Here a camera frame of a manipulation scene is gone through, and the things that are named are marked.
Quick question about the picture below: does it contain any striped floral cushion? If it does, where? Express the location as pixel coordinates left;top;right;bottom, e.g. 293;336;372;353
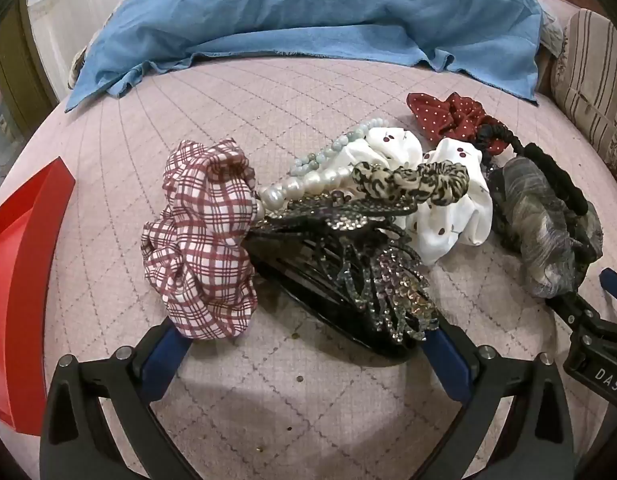
549;8;617;186

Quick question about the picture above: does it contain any blue cloth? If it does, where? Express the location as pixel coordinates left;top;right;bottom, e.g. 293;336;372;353
65;0;544;113

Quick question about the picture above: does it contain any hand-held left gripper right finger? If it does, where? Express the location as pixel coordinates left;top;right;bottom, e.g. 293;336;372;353
423;319;575;480

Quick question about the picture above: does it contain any white cherry print scrunchie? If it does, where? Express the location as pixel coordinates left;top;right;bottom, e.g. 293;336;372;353
333;127;493;266

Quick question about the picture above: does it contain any thin black ruffled hair tie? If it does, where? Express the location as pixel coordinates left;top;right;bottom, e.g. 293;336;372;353
475;122;523;158

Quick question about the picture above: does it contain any leopard print hair tie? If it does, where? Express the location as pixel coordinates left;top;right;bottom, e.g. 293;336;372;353
351;160;470;207

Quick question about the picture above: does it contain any pale green bead bracelet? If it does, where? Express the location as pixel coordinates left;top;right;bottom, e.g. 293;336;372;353
291;117;389;178

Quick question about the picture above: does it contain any wooden door frame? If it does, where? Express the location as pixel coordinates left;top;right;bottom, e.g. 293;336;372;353
0;0;59;116

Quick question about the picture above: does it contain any red polka dot scrunchie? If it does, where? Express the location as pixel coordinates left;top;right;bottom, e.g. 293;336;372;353
406;91;509;156

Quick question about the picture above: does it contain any grey marbled scrunchie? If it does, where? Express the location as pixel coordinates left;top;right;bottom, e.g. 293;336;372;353
489;156;589;297

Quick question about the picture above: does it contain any white pearl bracelet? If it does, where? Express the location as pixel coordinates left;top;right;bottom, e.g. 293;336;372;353
257;165;354;211

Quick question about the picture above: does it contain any red plaid scrunchie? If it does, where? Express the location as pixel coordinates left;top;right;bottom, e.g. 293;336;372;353
141;138;260;341

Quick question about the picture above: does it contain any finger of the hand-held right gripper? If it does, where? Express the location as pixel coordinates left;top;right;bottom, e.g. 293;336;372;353
547;290;607;342
599;267;617;311

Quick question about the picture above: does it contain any brown white fuzzy blanket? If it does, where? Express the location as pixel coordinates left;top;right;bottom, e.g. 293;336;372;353
67;47;90;92

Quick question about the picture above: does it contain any red tray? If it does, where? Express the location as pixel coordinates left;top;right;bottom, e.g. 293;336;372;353
0;156;79;436

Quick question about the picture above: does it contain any black hair claw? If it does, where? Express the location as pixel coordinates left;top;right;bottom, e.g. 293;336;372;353
244;240;422;360

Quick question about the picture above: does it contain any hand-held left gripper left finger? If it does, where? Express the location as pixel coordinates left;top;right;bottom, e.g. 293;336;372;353
40;317;190;480

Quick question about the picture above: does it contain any thick black hair tie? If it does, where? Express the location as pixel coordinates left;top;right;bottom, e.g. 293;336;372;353
519;142;591;213

